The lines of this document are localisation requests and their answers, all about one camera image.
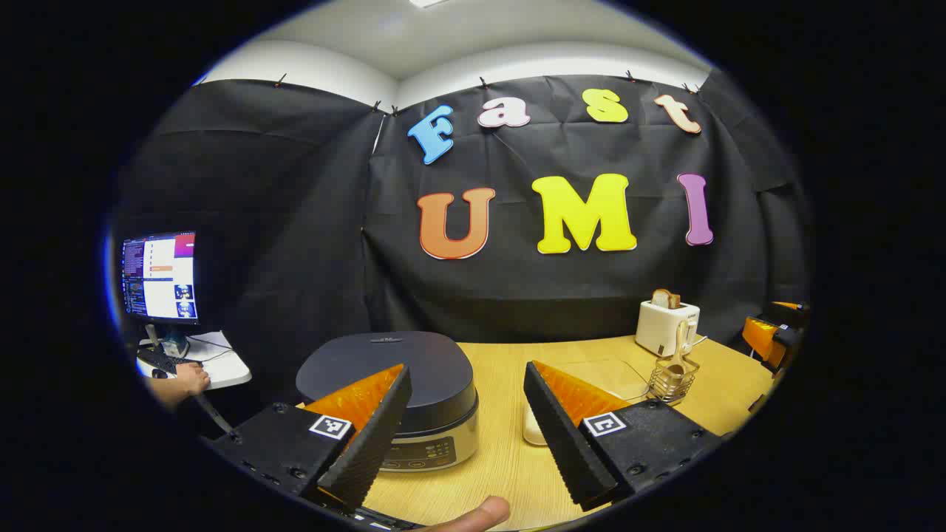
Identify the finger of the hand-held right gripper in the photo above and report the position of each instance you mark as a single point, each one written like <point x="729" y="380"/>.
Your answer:
<point x="789" y="306"/>
<point x="765" y="338"/>

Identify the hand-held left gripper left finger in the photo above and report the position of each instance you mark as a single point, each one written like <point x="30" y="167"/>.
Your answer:
<point x="369" y="443"/>

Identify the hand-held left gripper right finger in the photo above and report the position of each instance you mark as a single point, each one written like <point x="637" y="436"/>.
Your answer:
<point x="565" y="443"/>

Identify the black silver rice cooker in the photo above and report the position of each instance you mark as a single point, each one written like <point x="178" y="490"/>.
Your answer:
<point x="384" y="362"/>

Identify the wooden spoon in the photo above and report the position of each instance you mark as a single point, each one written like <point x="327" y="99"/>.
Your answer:
<point x="678" y="340"/>

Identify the clear plastic rice container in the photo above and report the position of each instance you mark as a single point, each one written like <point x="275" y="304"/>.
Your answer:
<point x="628" y="378"/>

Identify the white toaster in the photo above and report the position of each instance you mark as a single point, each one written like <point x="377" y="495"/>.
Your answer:
<point x="661" y="332"/>

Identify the toast slice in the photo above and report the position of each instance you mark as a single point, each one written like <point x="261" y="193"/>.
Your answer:
<point x="664" y="298"/>

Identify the white side table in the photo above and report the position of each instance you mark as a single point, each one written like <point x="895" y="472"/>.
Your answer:
<point x="225" y="369"/>

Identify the small teal box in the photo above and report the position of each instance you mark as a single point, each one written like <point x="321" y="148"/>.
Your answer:
<point x="175" y="341"/>

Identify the black keyboard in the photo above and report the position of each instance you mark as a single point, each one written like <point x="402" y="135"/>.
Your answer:
<point x="159" y="360"/>

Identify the black backdrop cloth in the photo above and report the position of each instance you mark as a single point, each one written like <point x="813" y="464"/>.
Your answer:
<point x="295" y="222"/>

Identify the computer monitor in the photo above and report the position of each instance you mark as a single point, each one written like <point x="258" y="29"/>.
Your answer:
<point x="162" y="277"/>

